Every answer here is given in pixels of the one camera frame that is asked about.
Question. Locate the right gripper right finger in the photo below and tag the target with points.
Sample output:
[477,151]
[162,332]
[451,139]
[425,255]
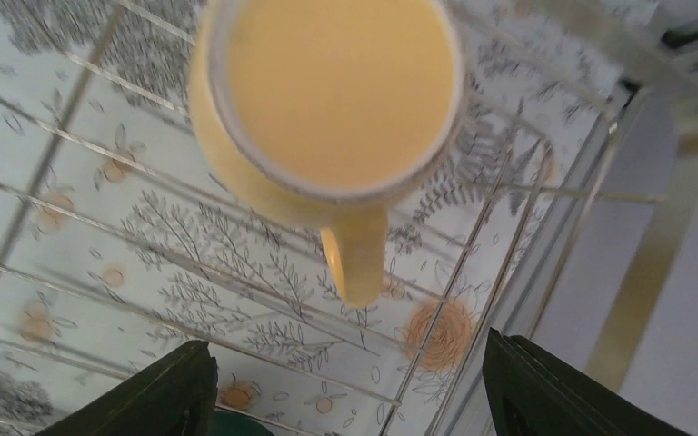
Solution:
[532,392]

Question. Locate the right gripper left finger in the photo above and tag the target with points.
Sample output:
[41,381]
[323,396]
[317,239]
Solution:
[173,396]

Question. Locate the floral patterned table mat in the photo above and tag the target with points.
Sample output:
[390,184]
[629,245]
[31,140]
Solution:
[118,242]

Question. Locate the yellow white cup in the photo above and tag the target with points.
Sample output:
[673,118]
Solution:
[325,114]

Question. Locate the metal wire dish rack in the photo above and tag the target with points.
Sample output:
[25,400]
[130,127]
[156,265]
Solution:
[651,153]

